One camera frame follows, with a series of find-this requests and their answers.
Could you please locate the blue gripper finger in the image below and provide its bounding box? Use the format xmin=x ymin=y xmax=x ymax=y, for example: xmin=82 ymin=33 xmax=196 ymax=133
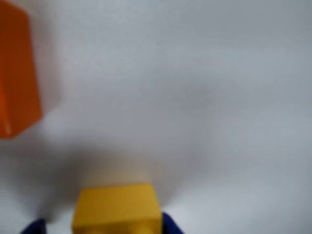
xmin=19 ymin=218 xmax=47 ymax=234
xmin=161 ymin=211 xmax=186 ymax=234

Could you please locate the yellow 2x2 block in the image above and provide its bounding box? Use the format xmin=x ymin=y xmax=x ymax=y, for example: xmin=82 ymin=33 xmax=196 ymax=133
xmin=71 ymin=182 xmax=163 ymax=234

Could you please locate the orange 2x4 block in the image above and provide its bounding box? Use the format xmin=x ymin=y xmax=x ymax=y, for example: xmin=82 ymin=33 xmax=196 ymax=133
xmin=0 ymin=0 xmax=42 ymax=140

